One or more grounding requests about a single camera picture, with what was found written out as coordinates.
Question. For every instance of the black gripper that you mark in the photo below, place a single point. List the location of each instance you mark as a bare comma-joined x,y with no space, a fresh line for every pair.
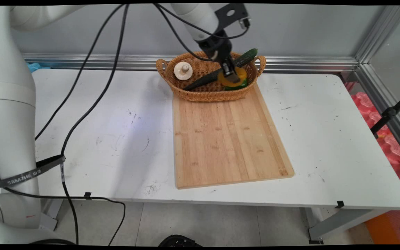
217,48

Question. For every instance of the brown toy potato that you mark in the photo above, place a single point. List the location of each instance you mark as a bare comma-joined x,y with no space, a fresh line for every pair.
241,74

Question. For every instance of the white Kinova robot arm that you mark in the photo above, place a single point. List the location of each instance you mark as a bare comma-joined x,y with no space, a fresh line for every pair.
10,121

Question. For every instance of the green toy pepper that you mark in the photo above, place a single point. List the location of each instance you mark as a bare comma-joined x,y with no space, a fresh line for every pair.
237,86

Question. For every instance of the dark green toy cucumber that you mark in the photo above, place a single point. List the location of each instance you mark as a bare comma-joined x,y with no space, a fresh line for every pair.
203,80

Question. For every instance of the woven wicker basket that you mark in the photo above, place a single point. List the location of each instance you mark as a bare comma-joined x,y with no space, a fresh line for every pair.
207,91

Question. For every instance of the white toy mushroom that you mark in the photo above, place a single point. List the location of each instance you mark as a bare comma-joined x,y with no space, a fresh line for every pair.
183,71

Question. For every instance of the bamboo cutting board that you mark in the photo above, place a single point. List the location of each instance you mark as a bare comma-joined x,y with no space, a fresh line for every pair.
221,146

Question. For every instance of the black tripod stand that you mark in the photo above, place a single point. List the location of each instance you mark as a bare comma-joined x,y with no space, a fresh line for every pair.
389,113

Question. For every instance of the black table edge clip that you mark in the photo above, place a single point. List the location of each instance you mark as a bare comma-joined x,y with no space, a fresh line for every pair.
87,196
340,204

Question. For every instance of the red bubble mat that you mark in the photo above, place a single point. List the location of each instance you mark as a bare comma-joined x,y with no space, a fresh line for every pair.
389,146

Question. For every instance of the black round floor object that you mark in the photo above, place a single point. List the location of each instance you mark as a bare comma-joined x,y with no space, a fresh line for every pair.
179,240

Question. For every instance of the grey metal table leg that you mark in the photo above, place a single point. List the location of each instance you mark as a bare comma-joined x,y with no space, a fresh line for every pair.
342,222

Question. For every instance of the blue bubble mat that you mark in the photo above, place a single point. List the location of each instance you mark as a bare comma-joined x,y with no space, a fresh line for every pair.
35,66

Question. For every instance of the orange floor mat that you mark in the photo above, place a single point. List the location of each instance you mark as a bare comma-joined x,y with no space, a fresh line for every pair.
384,227

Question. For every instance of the horizontal aluminium frame rail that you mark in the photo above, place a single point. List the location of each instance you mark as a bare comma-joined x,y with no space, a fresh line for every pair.
307,64

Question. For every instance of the slanted aluminium frame rail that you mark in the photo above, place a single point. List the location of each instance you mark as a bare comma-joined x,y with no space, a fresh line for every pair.
384,100

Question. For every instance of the upright aluminium frame post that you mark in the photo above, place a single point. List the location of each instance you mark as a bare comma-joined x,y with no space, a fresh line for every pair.
382,33

